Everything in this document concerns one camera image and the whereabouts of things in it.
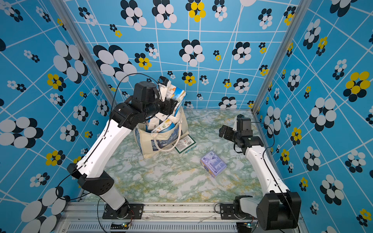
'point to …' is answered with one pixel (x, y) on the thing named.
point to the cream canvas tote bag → (150, 143)
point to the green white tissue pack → (185, 144)
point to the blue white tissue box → (165, 126)
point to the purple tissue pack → (212, 164)
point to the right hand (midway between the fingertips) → (229, 131)
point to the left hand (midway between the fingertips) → (173, 97)
